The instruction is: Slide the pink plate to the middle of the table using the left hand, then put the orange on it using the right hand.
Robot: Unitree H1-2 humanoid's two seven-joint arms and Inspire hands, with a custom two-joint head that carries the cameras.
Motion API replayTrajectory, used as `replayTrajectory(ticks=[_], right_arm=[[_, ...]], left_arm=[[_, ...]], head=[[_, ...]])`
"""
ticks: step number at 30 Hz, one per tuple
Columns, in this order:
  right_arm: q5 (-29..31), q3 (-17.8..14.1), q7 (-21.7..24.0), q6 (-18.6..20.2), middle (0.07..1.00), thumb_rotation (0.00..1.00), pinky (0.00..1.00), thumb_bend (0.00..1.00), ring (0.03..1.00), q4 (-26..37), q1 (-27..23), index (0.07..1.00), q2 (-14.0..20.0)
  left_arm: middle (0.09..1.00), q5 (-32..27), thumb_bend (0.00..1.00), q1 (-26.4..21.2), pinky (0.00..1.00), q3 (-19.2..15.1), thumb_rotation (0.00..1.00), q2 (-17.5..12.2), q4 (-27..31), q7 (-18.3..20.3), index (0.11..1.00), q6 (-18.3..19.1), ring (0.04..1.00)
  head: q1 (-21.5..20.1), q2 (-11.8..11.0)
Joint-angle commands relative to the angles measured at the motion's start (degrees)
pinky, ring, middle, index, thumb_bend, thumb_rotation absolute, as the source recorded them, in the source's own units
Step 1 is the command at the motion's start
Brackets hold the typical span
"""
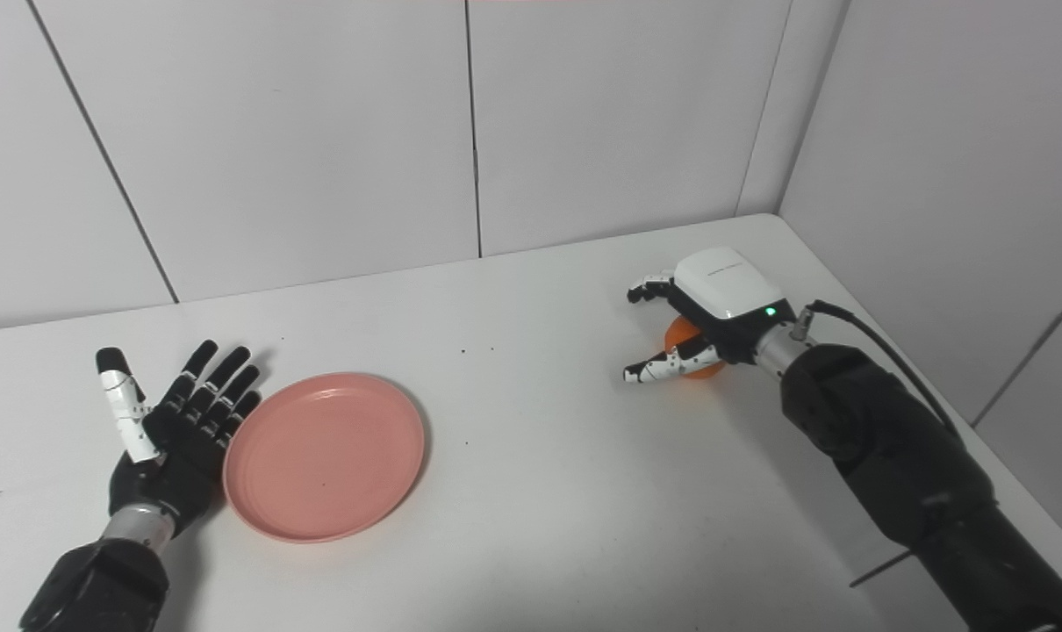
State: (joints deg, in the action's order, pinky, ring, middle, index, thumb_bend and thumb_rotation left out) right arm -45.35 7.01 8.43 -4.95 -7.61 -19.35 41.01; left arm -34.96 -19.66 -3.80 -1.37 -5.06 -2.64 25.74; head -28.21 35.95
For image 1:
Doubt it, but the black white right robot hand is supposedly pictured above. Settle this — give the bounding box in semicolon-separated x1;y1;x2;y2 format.
623;247;797;385

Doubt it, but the pink round plate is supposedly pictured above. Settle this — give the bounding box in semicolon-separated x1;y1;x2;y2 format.
223;373;427;543

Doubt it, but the orange fruit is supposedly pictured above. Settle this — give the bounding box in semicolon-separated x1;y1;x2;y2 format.
664;316;727;380

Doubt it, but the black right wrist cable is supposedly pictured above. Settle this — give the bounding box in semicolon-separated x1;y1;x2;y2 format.
799;300;967;449

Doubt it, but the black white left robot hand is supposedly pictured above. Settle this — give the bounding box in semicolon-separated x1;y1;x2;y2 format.
96;341;262;538

